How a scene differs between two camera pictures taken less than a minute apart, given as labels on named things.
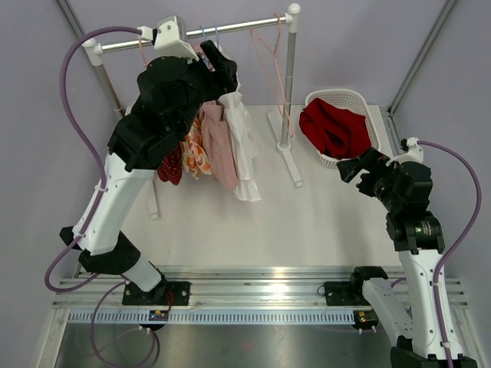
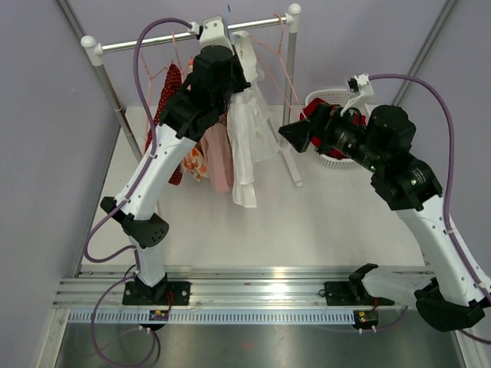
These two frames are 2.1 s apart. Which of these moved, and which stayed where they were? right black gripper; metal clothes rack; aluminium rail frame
Moved: right black gripper
Stayed: metal clothes rack; aluminium rail frame
